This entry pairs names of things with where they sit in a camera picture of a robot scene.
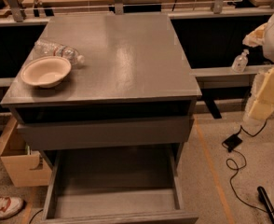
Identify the yellow foam padded gripper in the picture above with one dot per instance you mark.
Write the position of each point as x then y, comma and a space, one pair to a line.
260, 104

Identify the grey drawer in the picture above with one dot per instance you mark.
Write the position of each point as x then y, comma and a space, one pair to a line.
116, 185
106, 133

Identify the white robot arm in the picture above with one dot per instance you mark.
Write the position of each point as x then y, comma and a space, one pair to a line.
261, 103

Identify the grey drawer cabinet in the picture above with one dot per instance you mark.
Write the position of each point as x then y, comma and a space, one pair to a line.
134, 68

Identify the clear sanitizer pump bottle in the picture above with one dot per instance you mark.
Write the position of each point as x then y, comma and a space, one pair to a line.
240, 62

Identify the black power adapter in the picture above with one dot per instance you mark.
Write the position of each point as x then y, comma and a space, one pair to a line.
232, 142

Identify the black cylindrical rod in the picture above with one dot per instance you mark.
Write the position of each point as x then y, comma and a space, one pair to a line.
266, 202

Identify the white paper bowl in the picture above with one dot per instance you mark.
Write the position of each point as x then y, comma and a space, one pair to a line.
46, 72

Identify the clear plastic water bottle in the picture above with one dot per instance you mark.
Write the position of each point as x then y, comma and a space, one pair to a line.
43, 48

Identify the cardboard box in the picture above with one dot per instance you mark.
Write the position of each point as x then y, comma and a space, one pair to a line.
26, 168

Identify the white red sneaker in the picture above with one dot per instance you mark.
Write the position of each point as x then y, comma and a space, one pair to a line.
10, 206

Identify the grey metal rail shelf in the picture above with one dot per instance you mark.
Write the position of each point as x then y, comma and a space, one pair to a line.
225, 77

